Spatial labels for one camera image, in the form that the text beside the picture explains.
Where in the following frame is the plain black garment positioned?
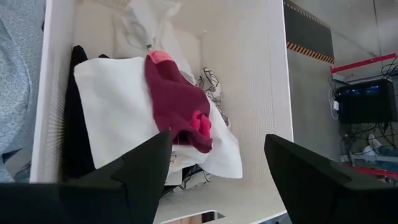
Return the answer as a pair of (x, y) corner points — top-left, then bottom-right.
(63, 45), (110, 183)

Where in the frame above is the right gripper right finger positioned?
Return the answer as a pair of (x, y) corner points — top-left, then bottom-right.
(264, 133), (398, 224)

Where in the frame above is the maroon garment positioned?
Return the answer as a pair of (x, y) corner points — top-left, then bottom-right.
(144, 50), (215, 155)

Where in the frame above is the red metal bar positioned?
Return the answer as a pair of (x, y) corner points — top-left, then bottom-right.
(341, 163), (398, 180)
(330, 52), (398, 75)

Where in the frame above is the white plastic bin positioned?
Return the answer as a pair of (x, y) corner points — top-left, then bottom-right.
(29, 0), (295, 224)

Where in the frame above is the black and white patterned cloth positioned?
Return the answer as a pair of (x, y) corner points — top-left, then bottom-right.
(164, 66), (231, 191)

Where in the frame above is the black hazard-striped floor mat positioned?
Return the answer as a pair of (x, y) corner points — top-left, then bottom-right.
(282, 0), (336, 65)

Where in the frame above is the black computer box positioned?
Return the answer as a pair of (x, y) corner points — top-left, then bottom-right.
(335, 78), (398, 125)

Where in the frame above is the teal patterned shirt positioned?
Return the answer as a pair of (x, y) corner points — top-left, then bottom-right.
(0, 0), (47, 184)

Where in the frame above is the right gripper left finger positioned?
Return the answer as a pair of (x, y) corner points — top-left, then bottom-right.
(0, 130), (174, 224)

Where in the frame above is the thin white shirt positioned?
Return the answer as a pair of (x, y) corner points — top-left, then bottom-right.
(111, 0), (200, 85)

